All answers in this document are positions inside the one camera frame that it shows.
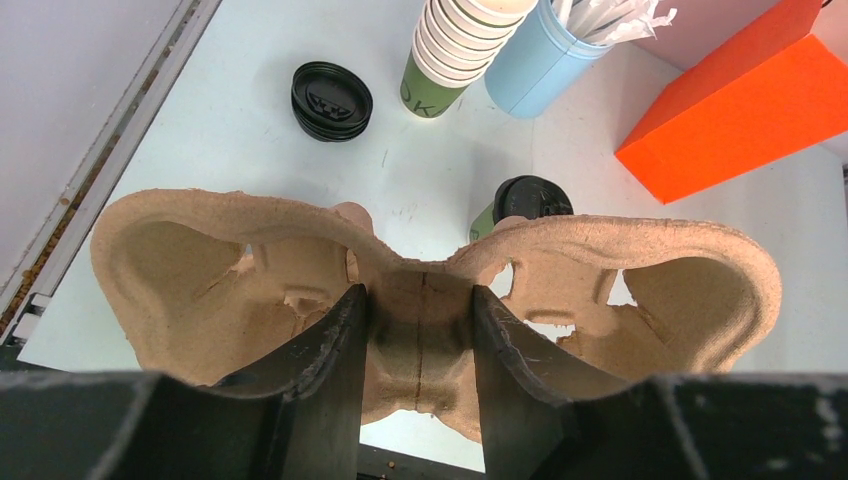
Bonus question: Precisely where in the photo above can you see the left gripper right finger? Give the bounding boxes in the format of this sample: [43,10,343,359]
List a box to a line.
[472,286,847,479]

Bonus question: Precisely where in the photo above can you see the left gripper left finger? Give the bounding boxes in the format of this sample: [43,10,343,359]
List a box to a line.
[0,283,370,480]

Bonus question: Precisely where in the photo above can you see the brown cardboard cup carrier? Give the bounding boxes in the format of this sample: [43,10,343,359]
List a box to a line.
[90,189,782,441]

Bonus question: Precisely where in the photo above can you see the green paper coffee cup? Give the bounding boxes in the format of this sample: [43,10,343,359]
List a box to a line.
[468,202,497,242]

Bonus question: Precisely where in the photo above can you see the orange paper bag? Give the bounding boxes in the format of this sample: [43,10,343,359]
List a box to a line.
[615,1,847,204]

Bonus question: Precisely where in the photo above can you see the black plastic lid stack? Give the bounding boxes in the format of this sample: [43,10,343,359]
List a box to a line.
[291,61,373,142]

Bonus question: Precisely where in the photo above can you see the light blue holder cup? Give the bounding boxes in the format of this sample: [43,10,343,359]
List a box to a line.
[484,1,612,118]

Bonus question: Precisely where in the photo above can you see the stack of paper cups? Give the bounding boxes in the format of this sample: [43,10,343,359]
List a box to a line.
[399,0,537,119]

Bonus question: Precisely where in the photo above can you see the white stirrer packets bundle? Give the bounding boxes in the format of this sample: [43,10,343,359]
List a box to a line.
[551,0,678,46]

